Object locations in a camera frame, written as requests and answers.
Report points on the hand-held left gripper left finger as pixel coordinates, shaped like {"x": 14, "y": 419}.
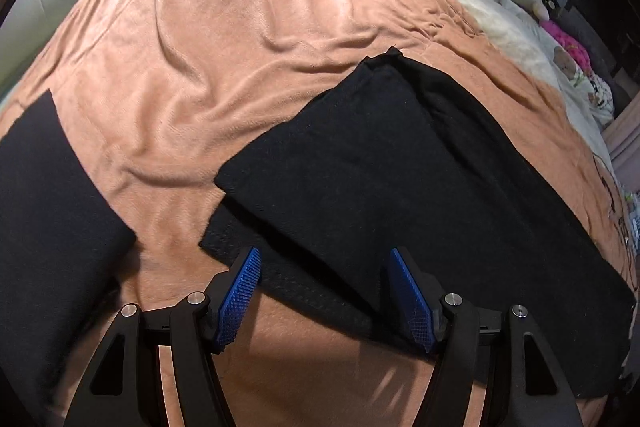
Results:
{"x": 240, "y": 297}

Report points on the small brown teddy bear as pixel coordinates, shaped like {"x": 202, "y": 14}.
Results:
{"x": 565, "y": 62}

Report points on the black cloth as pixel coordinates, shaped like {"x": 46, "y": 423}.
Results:
{"x": 50, "y": 232}

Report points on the orange blanket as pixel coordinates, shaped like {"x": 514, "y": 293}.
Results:
{"x": 200, "y": 57}

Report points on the pink cloth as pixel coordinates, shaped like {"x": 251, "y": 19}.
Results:
{"x": 567, "y": 42}

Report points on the black and yellow plush toy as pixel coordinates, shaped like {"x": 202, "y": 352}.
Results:
{"x": 550, "y": 2}

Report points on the black pants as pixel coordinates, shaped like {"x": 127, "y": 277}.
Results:
{"x": 375, "y": 157}

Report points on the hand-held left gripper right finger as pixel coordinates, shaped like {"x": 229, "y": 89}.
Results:
{"x": 410, "y": 297}

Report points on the white spotted cloth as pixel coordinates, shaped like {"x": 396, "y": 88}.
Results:
{"x": 597, "y": 97}

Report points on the cream blanket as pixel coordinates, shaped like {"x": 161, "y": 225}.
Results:
{"x": 500, "y": 17}

